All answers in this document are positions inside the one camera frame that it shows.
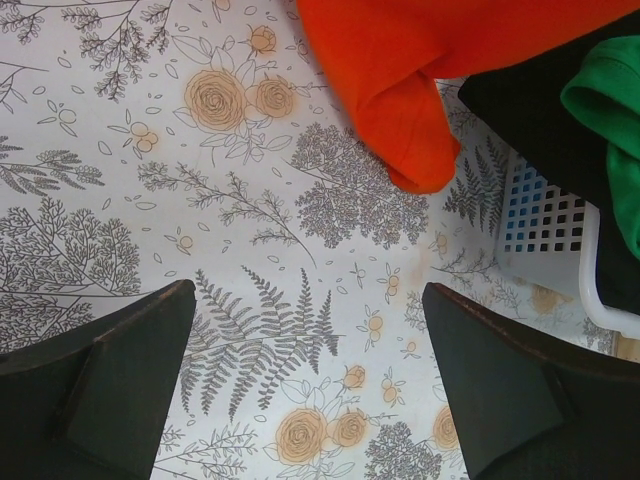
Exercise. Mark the blue t shirt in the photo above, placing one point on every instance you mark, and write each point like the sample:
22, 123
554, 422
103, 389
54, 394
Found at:
524, 198

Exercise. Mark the black t shirt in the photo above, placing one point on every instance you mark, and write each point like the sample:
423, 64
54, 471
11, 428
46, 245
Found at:
522, 104

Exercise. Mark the white plastic basket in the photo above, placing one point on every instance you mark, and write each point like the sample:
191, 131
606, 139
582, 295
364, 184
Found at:
566, 255

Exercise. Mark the floral table cloth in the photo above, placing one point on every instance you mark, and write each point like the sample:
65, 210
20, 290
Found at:
147, 141

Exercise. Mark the orange t shirt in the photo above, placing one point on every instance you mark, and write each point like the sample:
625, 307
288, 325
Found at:
383, 59

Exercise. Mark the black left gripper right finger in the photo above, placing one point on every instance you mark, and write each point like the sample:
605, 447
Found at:
527, 405

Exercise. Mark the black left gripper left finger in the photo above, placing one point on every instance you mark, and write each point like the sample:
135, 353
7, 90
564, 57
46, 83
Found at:
91, 403

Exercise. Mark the green t shirt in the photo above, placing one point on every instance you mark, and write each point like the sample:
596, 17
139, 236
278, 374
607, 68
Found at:
604, 97

